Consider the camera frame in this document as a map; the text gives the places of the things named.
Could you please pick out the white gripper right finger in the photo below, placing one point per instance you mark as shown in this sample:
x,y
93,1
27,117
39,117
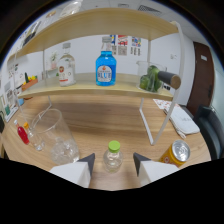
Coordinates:
x,y
153,170

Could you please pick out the white flower vase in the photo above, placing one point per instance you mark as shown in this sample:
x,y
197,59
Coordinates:
x,y
53,61

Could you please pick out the clear drinking glass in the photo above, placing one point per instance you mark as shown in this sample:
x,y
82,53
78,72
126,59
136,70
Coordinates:
x,y
61,146

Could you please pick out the clear bottle green cap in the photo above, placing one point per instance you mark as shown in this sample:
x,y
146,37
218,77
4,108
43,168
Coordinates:
x,y
113,160

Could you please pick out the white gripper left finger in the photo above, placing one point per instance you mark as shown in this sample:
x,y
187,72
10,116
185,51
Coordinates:
x,y
78,171

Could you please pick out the square ceiling diffuser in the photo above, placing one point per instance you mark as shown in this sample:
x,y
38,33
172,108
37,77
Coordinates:
x,y
123,5

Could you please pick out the black armchair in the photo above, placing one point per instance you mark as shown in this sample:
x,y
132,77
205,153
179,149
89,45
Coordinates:
x,y
211,131

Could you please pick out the blue liquid bottle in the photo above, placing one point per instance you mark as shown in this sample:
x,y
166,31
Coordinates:
x,y
106,70

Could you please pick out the dark muddler wooden end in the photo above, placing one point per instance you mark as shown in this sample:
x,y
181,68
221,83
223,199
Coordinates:
x,y
170,79

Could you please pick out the red wall poster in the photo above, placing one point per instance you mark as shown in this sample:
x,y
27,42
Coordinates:
x,y
122,45

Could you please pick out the yellow orange drink can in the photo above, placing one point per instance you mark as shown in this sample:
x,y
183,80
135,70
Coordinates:
x,y
176,153

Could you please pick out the white notebook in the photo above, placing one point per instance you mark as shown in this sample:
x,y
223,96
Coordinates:
x,y
183,120

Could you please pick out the small red liquid bottle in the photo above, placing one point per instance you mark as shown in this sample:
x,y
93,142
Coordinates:
x,y
22,135

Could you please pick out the blue wall poster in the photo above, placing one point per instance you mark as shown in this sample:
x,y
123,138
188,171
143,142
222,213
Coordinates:
x,y
113,40

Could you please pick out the white frame wooden shelf rack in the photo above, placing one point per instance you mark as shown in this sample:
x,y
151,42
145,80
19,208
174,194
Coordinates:
x,y
93,86

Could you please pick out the brown door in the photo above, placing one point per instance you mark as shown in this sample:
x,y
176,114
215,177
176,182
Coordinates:
x,y
200,78

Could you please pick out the ceiling air vent grille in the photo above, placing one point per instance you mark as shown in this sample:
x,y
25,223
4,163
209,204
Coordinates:
x,y
146,9

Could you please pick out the red patterned paper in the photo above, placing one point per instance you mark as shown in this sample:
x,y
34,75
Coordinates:
x,y
162,104

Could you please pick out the multicolour wall poster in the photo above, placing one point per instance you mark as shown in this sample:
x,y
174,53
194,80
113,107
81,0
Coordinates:
x,y
136,46

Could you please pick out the clear bottle red label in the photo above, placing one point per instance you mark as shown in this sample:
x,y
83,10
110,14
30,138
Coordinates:
x,y
66,71

